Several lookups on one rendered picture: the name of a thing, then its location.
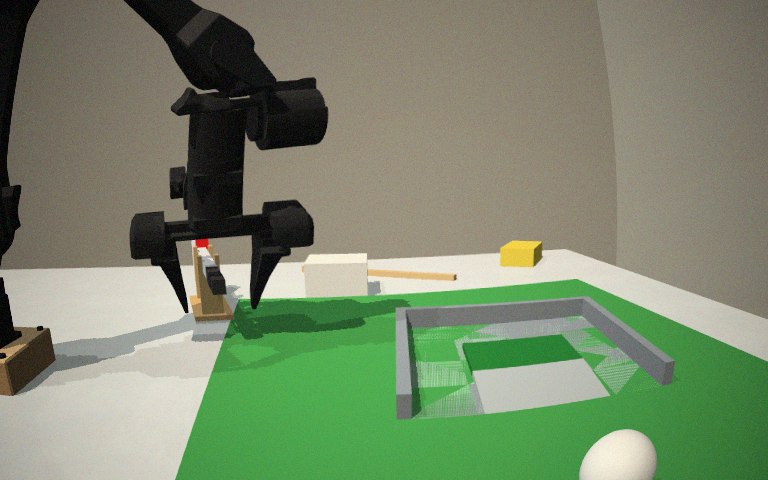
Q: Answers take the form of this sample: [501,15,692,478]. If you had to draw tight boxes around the tan wooden stick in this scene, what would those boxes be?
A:
[367,269,456,281]

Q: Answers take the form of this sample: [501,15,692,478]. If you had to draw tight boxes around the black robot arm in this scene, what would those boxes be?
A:
[0,0,329,265]

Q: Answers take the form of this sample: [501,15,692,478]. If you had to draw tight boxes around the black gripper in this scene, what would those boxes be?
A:
[129,156,314,313]

